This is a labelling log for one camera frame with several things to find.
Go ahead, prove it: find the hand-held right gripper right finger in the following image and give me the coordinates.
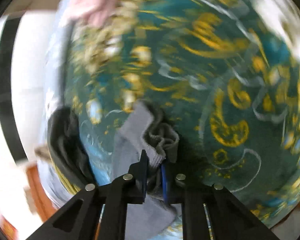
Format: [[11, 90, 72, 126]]
[[161, 162, 280, 240]]

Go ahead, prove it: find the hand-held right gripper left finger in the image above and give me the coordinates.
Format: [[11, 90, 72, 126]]
[[25, 149, 149, 240]]

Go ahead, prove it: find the grey-blue garment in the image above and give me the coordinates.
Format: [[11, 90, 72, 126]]
[[112, 101, 180, 233]]

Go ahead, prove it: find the olive yellow knit garment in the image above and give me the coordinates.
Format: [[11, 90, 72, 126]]
[[54, 165, 81, 194]]

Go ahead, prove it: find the dark grey garment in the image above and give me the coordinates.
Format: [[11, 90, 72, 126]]
[[47, 106, 98, 188]]

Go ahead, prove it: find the teal floral bed sheet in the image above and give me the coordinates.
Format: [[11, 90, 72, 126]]
[[44, 0, 300, 240]]

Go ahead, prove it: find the light blue floral duvet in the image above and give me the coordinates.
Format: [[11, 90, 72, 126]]
[[37, 0, 75, 209]]

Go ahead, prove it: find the pink cloth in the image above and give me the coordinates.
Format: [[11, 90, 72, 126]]
[[64, 0, 133, 28]]

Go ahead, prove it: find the white wardrobe with black frame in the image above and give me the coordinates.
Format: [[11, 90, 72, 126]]
[[0, 14, 51, 167]]

